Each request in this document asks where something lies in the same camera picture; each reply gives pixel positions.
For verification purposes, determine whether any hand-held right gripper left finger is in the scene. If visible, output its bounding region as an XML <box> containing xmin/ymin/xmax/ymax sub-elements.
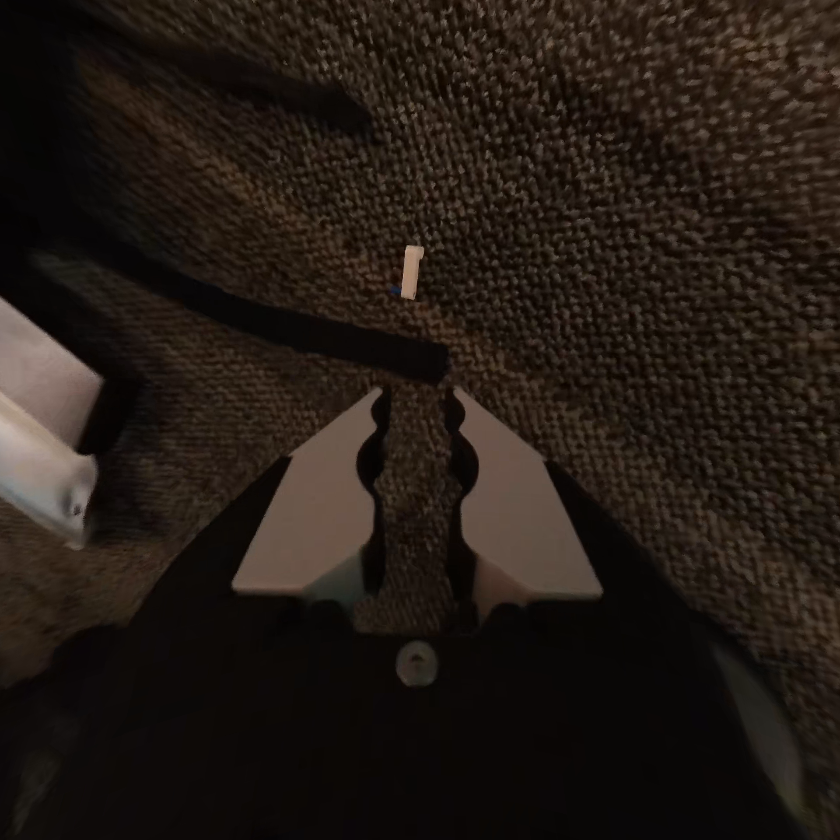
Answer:
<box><xmin>231</xmin><ymin>386</ymin><xmax>393</xmax><ymax>618</ymax></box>

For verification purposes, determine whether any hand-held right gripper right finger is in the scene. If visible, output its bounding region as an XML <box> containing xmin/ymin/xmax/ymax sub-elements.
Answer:
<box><xmin>445</xmin><ymin>386</ymin><xmax>605</xmax><ymax>623</ymax></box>

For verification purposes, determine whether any small white lego liftarm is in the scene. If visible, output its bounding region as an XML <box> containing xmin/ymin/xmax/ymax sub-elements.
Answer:
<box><xmin>392</xmin><ymin>245</ymin><xmax>425</xmax><ymax>301</ymax></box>

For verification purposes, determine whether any white table leg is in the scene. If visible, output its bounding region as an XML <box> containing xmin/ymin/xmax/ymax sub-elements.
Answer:
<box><xmin>0</xmin><ymin>295</ymin><xmax>106</xmax><ymax>552</ymax></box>

